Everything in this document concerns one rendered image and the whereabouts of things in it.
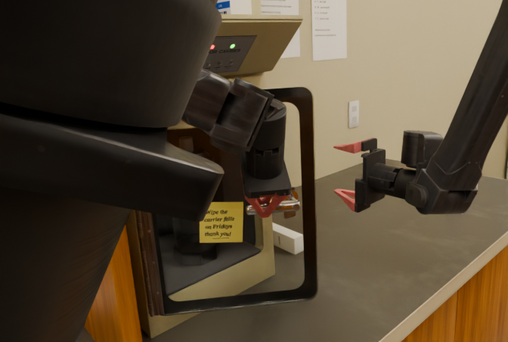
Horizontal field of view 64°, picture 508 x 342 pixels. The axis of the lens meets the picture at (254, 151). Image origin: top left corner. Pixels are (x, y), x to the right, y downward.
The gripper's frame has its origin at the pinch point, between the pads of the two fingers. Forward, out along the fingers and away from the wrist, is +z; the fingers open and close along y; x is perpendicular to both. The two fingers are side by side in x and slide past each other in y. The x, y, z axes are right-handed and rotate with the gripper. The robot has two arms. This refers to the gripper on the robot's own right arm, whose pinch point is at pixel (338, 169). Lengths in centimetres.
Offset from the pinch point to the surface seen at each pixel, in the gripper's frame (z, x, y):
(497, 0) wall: 55, -231, 49
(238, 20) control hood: 0.8, 24.1, 30.0
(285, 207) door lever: -7.2, 23.1, 0.0
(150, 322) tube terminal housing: 12.2, 40.1, -22.8
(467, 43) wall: 55, -192, 24
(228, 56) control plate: 5.9, 22.6, 24.5
